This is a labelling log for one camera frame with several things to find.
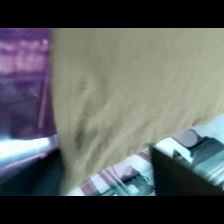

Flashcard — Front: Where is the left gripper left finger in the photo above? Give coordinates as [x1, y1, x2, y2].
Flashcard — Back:
[0, 149, 66, 197]

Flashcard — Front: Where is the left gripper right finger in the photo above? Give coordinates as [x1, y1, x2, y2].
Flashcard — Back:
[150, 146, 224, 197]

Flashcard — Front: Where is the brown T-shirt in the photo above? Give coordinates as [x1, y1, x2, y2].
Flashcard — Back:
[49, 27, 224, 197]

